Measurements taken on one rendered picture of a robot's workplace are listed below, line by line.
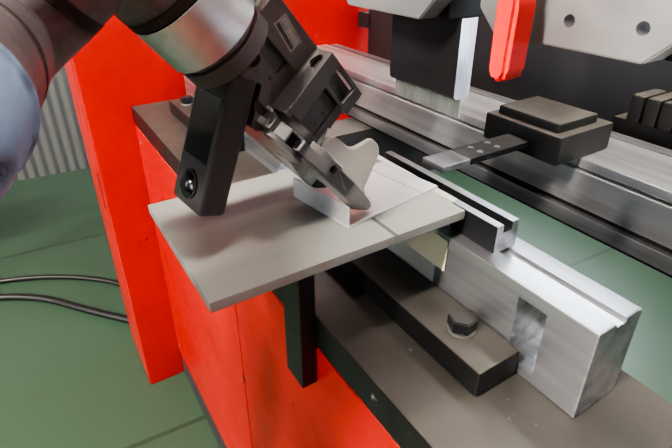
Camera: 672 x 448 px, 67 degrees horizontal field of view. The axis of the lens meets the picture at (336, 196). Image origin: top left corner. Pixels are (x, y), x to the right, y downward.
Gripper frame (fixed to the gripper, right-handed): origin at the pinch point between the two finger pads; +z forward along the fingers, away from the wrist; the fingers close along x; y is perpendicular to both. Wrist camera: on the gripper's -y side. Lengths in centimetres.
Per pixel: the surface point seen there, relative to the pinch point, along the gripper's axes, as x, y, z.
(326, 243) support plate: -4.9, -4.7, -2.7
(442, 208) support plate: -7.5, 5.1, 5.6
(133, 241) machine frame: 87, -29, 40
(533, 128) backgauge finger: -4.2, 23.3, 17.9
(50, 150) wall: 271, -40, 80
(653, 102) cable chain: -11.3, 38.3, 28.7
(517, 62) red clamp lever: -15.8, 12.0, -10.3
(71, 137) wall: 268, -27, 83
